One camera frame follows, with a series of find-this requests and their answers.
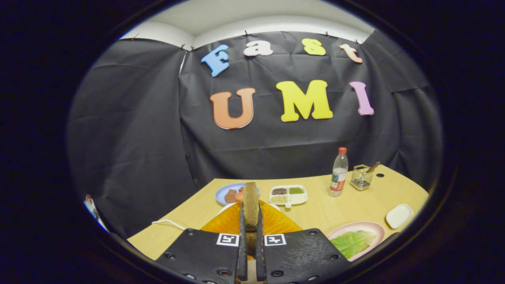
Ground clear plastic water bottle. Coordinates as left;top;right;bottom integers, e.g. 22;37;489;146
328;147;349;197

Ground blue plate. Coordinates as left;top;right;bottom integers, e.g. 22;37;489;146
215;183;260;206

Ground pink round plate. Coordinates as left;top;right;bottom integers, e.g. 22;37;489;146
327;221;385;262

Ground white divided condiment tray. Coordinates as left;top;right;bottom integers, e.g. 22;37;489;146
269;185;308;208

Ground white power cable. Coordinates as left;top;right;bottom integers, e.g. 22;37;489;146
151;219;186;230

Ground clear cutlery holder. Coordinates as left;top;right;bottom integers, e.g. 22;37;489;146
350;164;374;191

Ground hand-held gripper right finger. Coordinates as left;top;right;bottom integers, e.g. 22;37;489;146
256;201;352;284

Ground green lettuce leaf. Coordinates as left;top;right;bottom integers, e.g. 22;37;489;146
331;230;377;260

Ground brown bread slice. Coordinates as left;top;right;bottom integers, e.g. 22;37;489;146
243;182;260;257

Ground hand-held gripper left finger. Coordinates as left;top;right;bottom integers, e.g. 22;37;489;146
156;201;248;284

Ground red food slices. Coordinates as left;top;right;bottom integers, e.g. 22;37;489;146
224;187;245;204

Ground small white rectangular plate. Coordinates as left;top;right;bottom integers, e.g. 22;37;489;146
385;204;414;229

